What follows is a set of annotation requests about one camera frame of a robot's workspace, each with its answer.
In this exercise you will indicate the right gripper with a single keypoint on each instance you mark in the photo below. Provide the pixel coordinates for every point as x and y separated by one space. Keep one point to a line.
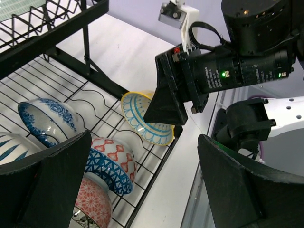
183 77

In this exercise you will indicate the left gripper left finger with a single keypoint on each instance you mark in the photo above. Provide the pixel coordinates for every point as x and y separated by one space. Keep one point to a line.
40 191

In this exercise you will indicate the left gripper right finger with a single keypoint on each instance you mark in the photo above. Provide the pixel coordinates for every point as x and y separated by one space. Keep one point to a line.
247 194

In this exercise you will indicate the yellow sun patterned bowl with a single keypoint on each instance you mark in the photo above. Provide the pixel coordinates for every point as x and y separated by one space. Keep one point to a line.
134 106

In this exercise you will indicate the white bowl with striped outside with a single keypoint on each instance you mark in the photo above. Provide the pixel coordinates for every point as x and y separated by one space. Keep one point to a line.
14 147

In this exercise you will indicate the leaf patterned bowl stack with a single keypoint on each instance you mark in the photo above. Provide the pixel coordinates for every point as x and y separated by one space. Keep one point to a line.
93 207

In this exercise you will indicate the blue floral small bowl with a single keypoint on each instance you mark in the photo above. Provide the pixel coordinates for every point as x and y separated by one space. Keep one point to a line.
51 122

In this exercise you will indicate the red diamond blue lattice bowl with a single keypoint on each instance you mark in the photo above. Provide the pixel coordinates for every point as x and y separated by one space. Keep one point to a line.
113 161

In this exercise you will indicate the teal dashed ceramic bowl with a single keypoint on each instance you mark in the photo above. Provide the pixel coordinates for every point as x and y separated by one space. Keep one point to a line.
17 7

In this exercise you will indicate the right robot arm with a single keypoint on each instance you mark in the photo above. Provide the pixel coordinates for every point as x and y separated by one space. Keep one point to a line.
266 39

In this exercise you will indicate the aluminium frame rail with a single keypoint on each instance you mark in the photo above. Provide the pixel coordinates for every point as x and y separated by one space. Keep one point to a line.
198 213

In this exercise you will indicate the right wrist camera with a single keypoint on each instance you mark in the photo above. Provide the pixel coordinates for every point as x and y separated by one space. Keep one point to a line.
177 14

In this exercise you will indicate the black wire dish rack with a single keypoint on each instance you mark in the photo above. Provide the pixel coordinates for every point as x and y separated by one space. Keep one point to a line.
57 75

